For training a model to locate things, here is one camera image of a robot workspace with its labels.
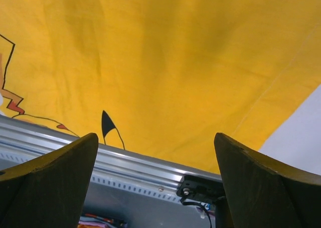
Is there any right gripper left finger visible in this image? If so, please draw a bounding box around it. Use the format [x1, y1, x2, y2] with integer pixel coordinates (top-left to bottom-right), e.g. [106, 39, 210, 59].
[1, 133, 98, 227]

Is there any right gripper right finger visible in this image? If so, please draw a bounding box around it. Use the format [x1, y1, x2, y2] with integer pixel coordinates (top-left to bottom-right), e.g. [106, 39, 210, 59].
[214, 133, 320, 227]

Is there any yellow pikachu cloth placemat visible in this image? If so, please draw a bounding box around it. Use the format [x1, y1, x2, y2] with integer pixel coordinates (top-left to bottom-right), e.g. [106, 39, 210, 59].
[1, 0, 320, 173]

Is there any slotted grey cable duct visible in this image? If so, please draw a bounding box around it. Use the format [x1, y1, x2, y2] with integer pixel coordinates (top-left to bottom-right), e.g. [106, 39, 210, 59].
[0, 151, 183, 203]

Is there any aluminium rail base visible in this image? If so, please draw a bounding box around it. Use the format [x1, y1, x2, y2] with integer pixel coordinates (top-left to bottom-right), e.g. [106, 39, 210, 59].
[1, 116, 224, 202]

